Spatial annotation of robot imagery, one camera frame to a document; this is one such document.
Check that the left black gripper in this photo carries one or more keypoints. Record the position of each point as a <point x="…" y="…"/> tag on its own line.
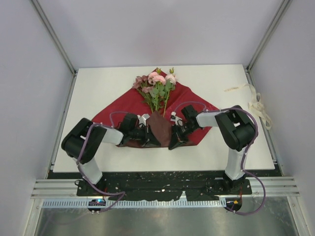
<point x="149" y="139"/>

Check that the aluminium corner post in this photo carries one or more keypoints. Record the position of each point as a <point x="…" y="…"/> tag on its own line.
<point x="48" y="26"/>
<point x="282" y="9"/>

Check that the red wrapping paper sheet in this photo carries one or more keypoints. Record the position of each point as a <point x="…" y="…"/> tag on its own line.
<point x="133" y="102"/>

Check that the dusty pink flower stem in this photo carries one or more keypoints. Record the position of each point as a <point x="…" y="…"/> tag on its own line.
<point x="144" y="85"/>

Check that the right aluminium corner post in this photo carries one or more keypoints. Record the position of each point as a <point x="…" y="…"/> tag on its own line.
<point x="282" y="9"/>

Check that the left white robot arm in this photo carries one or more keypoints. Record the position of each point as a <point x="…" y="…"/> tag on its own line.
<point x="83" y="141"/>

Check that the aluminium frame rail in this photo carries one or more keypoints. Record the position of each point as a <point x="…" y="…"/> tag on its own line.
<point x="66" y="188"/>

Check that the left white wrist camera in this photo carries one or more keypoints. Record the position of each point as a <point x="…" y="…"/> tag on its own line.
<point x="142" y="120"/>

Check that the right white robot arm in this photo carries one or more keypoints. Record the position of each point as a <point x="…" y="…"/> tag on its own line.
<point x="239" y="131"/>

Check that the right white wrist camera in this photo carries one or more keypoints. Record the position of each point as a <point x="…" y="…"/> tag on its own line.
<point x="174" y="118"/>

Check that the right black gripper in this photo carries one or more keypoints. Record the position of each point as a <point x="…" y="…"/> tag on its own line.
<point x="177" y="137"/>

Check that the left aluminium corner post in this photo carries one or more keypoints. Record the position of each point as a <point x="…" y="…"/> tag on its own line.
<point x="48" y="26"/>

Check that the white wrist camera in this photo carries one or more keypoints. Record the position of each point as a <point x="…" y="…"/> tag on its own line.
<point x="174" y="118"/>
<point x="142" y="120"/>

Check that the white slotted cable duct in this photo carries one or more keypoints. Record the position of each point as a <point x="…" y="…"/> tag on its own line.
<point x="89" y="203"/>

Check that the cream ribbon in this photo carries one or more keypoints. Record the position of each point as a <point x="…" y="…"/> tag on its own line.
<point x="255" y="105"/>

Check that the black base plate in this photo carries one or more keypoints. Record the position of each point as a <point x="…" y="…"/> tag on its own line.
<point x="167" y="186"/>

